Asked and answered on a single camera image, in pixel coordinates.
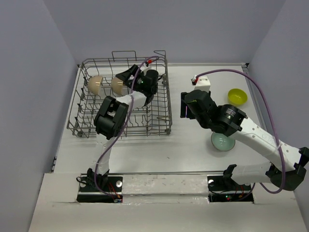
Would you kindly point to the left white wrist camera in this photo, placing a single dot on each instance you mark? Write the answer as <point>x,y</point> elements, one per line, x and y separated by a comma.
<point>145,67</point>

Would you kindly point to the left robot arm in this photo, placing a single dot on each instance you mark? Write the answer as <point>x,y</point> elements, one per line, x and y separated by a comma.
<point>110,121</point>

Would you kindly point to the yellow-green plastic bowl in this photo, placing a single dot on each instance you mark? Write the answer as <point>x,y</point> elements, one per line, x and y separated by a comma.
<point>237,97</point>

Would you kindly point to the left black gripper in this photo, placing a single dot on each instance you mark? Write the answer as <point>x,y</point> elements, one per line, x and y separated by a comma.
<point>125,75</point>

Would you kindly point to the grey wire dish rack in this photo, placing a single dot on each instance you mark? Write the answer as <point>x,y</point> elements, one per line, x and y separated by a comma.
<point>153,119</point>

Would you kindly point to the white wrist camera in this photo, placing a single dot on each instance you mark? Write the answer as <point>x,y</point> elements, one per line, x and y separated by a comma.
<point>145,67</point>
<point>201,83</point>

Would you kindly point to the celadon green bowl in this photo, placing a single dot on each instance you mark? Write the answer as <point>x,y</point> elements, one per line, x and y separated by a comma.
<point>222,142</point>

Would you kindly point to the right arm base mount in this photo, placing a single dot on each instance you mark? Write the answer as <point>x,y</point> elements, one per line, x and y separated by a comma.
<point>221,191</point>

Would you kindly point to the metal rail bar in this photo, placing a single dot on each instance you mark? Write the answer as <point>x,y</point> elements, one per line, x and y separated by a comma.
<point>183,172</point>

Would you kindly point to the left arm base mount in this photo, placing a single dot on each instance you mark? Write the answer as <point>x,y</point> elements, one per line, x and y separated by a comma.
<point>89,193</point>

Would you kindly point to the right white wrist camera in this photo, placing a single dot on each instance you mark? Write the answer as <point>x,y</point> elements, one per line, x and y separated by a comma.
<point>201,83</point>

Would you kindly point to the white bowl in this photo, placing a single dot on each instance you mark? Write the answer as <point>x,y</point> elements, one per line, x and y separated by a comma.
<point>117,86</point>
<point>94,84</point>

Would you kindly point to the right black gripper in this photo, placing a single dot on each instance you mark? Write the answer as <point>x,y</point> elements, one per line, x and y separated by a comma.
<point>184,108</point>

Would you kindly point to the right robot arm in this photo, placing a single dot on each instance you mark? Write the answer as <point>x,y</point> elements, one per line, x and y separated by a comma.
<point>285,166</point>

